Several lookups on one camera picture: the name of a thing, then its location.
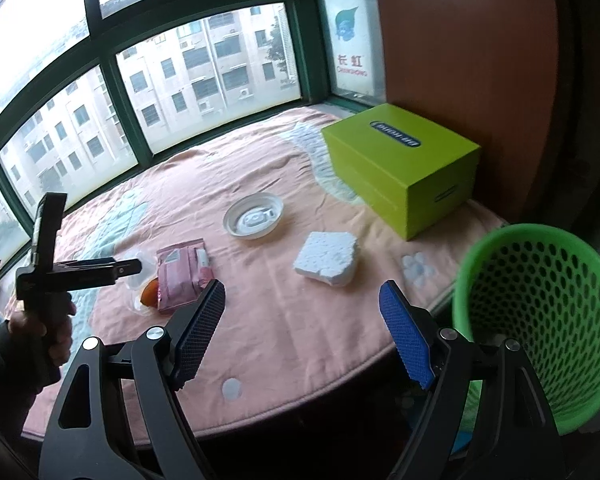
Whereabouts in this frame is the person's left hand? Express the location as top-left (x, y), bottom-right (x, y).
top-left (7, 301), bottom-right (77, 367)

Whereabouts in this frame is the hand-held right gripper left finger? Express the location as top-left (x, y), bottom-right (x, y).
top-left (39, 279), bottom-right (227, 480)

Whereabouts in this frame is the clear plastic cup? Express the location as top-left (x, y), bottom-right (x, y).
top-left (122, 250), bottom-right (161, 317)

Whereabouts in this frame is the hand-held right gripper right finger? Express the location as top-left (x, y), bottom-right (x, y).
top-left (378, 280), bottom-right (568, 480)

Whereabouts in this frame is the pink packet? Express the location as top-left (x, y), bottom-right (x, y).
top-left (156, 240), bottom-right (216, 315)

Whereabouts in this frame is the white foam block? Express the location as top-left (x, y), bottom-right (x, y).
top-left (292, 231), bottom-right (358, 287)

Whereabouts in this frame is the orange fruit piece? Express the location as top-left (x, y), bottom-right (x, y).
top-left (139, 280), bottom-right (161, 308)

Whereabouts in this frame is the green cardboard box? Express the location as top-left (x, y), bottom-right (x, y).
top-left (321, 103), bottom-right (482, 242)

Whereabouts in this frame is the green window frame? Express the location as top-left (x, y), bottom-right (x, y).
top-left (0, 0), bottom-right (386, 271)

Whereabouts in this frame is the white window sticker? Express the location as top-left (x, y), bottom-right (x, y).
top-left (327, 0), bottom-right (386, 96)

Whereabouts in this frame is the person's left forearm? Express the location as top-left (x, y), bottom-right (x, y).
top-left (0, 322), bottom-right (63, 411)

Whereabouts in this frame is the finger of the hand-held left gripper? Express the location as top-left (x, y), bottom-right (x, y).
top-left (50, 257), bottom-right (144, 289)
top-left (32, 192), bottom-right (67, 270)

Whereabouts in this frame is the green plastic mesh basket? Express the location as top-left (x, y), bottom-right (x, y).
top-left (452, 224), bottom-right (600, 436)

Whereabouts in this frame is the brown wooden wardrobe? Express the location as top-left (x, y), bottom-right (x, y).
top-left (372, 0), bottom-right (561, 221)

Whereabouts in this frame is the white round plastic lid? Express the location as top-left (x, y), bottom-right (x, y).
top-left (223, 191), bottom-right (286, 240)

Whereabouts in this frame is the pink printed blanket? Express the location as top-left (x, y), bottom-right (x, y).
top-left (22, 105), bottom-right (511, 453)

